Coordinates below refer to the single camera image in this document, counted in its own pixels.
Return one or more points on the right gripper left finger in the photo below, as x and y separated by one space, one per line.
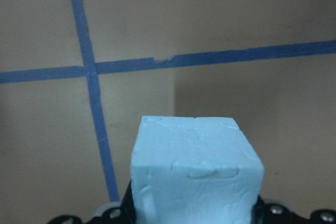
115 212

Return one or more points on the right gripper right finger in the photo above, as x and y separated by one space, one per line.
267 211

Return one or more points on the light blue block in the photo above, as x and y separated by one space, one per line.
194 170

